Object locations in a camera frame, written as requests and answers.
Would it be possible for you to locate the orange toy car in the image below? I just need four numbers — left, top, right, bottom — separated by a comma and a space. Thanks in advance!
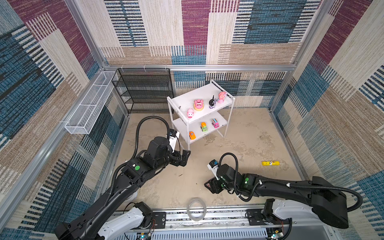
189, 131, 196, 140

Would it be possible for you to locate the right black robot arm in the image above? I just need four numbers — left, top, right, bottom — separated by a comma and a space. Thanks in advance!
205, 160, 363, 229

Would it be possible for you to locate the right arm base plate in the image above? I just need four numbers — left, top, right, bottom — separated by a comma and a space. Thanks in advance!
245, 209, 289, 226

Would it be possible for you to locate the yellow tube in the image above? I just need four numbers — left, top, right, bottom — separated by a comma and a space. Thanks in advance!
262, 161, 280, 166

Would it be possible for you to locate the black wire rack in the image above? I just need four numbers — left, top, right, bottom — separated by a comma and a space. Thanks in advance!
112, 68, 174, 114

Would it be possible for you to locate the white two-tier shelf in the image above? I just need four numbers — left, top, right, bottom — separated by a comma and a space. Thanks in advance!
167, 81, 236, 150

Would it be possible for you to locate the pink pig toy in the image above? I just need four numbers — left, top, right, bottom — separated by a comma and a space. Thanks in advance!
187, 108, 194, 119

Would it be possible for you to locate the green toy car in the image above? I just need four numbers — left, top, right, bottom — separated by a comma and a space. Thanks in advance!
201, 122, 208, 132

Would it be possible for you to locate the white wire basket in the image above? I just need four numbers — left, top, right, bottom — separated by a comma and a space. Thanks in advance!
65, 71, 115, 135

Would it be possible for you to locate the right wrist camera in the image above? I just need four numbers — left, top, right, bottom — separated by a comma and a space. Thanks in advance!
207, 160, 220, 180

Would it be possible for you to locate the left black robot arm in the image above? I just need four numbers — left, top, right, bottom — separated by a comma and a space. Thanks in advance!
54, 116, 191, 240

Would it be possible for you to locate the pink toy truck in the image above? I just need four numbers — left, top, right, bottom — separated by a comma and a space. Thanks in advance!
212, 119, 220, 129

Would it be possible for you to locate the pink round figure toy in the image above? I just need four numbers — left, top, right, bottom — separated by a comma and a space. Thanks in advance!
217, 92, 227, 104

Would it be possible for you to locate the black white kuromi figure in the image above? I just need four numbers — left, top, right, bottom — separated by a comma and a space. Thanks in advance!
209, 96, 217, 109

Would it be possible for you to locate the pink bear donut toy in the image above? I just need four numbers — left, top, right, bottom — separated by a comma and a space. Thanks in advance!
194, 99, 205, 111

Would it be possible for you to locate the clear tape roll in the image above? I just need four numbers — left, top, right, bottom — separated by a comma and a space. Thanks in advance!
187, 198, 207, 222

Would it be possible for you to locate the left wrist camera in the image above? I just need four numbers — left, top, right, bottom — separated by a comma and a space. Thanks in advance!
169, 129, 180, 152

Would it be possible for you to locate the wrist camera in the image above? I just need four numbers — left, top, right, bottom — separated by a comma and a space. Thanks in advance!
207, 160, 220, 180
169, 129, 180, 152

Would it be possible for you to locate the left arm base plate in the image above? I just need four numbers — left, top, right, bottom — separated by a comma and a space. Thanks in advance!
136, 212, 167, 231

